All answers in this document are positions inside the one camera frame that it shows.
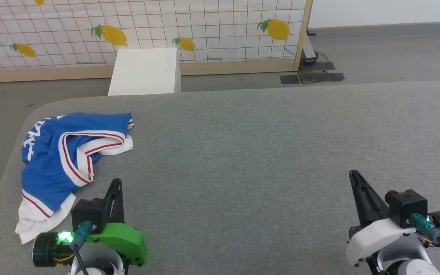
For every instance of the lemon print screen wooden frame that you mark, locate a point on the lemon print screen wooden frame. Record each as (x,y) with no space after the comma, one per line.
(204,30)

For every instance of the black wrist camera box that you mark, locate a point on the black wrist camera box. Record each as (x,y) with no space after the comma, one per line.
(88,214)
(405,206)

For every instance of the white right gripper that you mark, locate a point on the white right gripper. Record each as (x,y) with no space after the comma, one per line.
(376,236)

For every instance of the black tape patch under foot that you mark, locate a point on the black tape patch under foot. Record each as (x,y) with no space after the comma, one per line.
(321,65)

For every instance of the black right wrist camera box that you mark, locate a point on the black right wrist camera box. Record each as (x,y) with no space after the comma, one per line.
(405,206)

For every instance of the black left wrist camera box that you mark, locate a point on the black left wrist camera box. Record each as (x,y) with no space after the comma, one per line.
(88,214)

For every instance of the long black tape patch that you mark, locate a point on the long black tape patch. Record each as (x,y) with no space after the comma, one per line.
(321,77)

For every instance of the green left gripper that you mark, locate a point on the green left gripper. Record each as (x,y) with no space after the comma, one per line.
(122,238)

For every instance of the blue basketball jersey white trim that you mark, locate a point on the blue basketball jersey white trim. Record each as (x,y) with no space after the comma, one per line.
(48,160)

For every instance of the grey fabric sofa cushion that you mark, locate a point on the grey fabric sofa cushion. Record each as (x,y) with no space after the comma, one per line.
(243,160)

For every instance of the white rectangular box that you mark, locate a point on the white rectangular box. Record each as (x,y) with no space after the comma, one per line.
(145,72)

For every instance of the small square black tape patch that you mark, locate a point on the small square black tape patch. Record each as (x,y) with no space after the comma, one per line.
(290,79)

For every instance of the grey metal screen foot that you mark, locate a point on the grey metal screen foot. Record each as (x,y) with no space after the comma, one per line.
(308,49)

